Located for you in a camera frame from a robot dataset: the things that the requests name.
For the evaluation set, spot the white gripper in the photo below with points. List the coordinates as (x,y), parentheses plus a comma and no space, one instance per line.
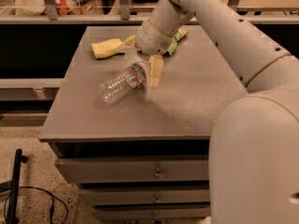
(153,40)

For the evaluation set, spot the clear plastic water bottle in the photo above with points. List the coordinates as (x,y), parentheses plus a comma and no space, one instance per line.
(118,86)

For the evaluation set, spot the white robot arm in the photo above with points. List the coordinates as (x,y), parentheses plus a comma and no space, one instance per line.
(254,144)

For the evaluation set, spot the yellow sponge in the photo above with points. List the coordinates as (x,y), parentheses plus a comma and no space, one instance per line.
(106,48)

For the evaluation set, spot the green chip bag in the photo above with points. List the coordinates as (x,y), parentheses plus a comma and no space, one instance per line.
(179,35)

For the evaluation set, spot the grey drawer cabinet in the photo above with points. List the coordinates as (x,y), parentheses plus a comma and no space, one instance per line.
(173,120)

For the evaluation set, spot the grey metal railing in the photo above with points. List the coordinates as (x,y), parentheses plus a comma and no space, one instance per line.
(96,8)

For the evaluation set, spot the top grey drawer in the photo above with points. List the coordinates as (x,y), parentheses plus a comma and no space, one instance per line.
(133,169)

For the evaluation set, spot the grey drawer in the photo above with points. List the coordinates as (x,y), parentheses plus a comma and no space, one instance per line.
(133,169)
(145,195)
(151,211)

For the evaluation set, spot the middle grey drawer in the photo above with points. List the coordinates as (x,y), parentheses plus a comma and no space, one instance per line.
(145,195)

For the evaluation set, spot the bottom grey drawer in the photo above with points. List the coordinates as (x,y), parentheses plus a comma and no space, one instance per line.
(151,211)

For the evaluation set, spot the black stand pole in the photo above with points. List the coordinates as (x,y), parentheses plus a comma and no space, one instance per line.
(13,195)

